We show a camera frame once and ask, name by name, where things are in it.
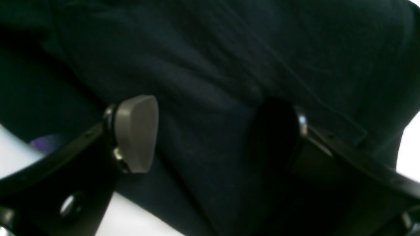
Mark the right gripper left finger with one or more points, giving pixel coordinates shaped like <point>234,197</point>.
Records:
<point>68,192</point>

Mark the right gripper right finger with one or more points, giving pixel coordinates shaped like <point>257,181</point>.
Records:
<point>324,186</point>

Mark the black T-shirt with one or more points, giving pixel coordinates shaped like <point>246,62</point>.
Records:
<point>214,67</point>

